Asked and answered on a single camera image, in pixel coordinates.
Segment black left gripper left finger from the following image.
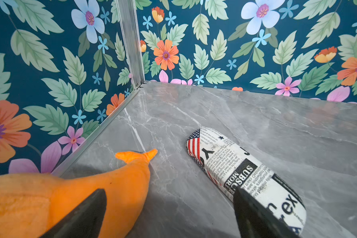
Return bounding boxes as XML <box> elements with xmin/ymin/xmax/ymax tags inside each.
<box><xmin>41</xmin><ymin>188</ymin><xmax>107</xmax><ymax>238</ymax></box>

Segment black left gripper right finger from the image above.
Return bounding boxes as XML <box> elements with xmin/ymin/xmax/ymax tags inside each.
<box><xmin>233</xmin><ymin>186</ymin><xmax>300</xmax><ymax>238</ymax></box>

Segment newspaper print wrapped vase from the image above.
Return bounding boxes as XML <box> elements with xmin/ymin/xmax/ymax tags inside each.
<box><xmin>186</xmin><ymin>127</ymin><xmax>306</xmax><ymax>235</ymax></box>

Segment orange plush whale toy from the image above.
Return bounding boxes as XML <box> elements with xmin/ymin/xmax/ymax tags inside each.
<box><xmin>0</xmin><ymin>149</ymin><xmax>158</xmax><ymax>238</ymax></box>

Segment aluminium frame struts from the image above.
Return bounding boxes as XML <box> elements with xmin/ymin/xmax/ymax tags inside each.
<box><xmin>52</xmin><ymin>0</ymin><xmax>145</xmax><ymax>177</ymax></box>

